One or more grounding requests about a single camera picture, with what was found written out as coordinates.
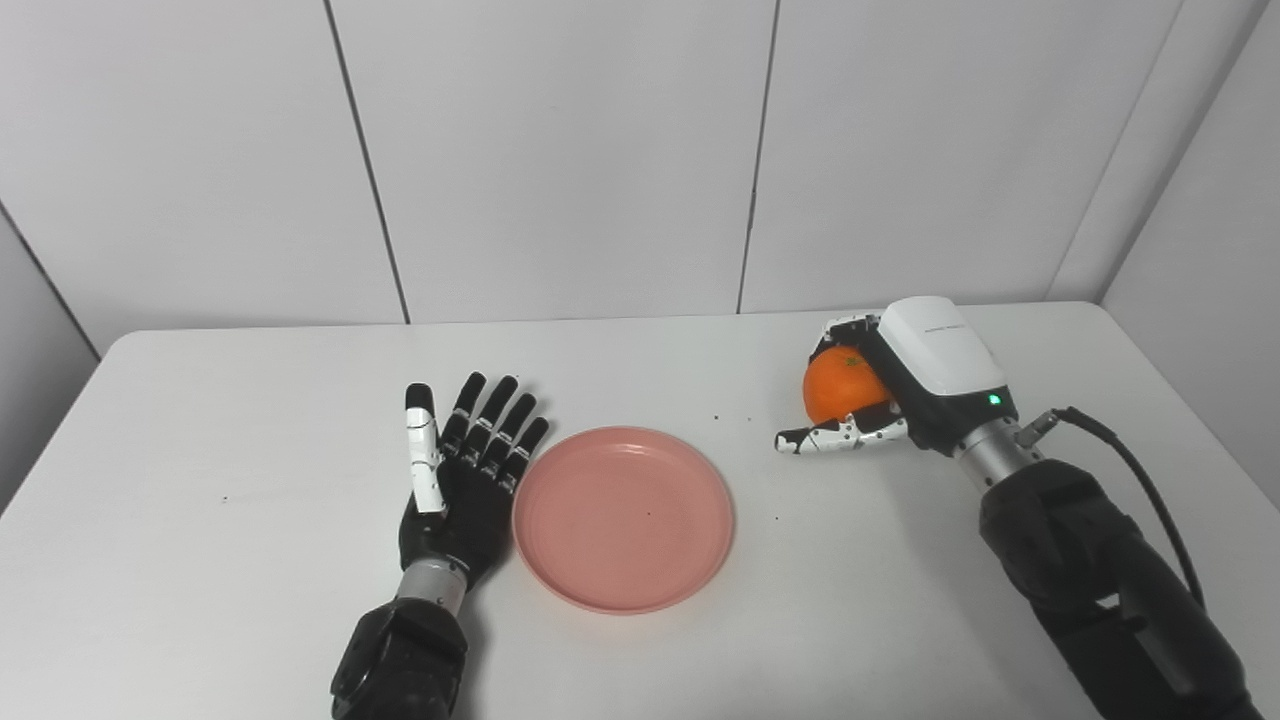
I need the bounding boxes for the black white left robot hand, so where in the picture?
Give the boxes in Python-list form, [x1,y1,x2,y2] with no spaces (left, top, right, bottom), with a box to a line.
[398,372,551,591]

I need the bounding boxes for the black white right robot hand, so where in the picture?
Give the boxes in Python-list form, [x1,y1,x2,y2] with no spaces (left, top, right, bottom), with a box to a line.
[775,296,1019,457]

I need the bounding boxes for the orange fruit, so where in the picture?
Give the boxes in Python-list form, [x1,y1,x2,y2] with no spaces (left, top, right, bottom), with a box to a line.
[803,346,893,426]

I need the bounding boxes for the pink round plate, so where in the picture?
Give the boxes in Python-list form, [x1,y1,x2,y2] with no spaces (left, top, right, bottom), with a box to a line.
[511,426,736,615]

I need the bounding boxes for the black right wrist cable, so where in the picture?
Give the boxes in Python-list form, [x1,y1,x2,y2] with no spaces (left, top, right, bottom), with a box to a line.
[1015,406,1206,611]

